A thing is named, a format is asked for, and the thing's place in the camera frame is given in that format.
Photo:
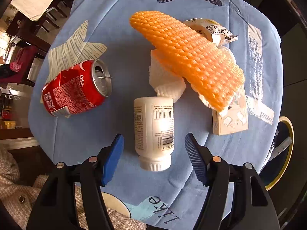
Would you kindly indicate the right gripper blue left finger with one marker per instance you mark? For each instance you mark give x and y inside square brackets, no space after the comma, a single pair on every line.
[109,158]

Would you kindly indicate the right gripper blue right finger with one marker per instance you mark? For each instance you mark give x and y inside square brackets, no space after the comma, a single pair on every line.
[199,157]

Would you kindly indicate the white pill bottle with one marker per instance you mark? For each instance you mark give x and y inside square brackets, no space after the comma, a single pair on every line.
[154,132]

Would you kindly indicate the small beige paper box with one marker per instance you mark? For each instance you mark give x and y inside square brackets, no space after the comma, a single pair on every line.
[235,119]

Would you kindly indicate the red cola can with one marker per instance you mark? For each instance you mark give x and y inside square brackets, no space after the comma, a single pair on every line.
[77,89]

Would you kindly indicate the white tissue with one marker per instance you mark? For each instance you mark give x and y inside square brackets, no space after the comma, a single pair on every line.
[164,82]

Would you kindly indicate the orange foam fruit net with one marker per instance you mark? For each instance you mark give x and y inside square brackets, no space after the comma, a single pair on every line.
[210,71]

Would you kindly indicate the white snack wrapper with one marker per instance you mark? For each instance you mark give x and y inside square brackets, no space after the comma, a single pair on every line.
[212,31]

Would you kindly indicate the yellow rimmed trash bin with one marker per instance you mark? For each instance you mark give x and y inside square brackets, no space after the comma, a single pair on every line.
[279,155]

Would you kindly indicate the beige knit sweater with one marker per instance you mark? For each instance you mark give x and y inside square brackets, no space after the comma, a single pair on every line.
[20,199]

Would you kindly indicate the blue star tablecloth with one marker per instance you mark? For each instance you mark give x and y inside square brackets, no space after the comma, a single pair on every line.
[172,198]

